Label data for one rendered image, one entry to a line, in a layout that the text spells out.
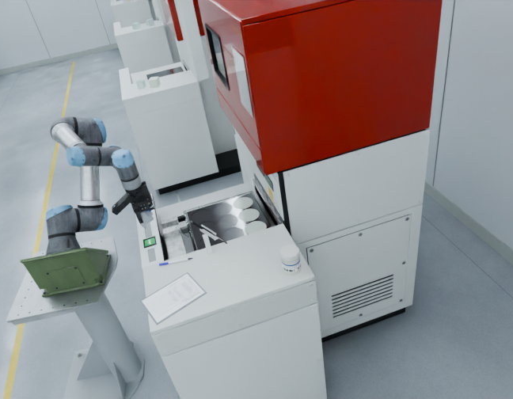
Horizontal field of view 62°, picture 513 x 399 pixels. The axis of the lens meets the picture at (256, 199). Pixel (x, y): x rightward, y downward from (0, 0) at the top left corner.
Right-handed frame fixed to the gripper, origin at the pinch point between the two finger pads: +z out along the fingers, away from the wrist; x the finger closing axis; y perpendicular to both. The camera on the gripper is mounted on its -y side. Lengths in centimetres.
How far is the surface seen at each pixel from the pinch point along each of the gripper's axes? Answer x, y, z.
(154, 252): -7.2, 1.3, 10.4
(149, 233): 7.9, 0.5, 10.3
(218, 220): 8.9, 32.5, 16.0
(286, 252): -43, 49, 0
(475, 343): -47, 146, 106
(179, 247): 0.8, 11.5, 18.0
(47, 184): 276, -108, 105
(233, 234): -4.8, 36.3, 16.1
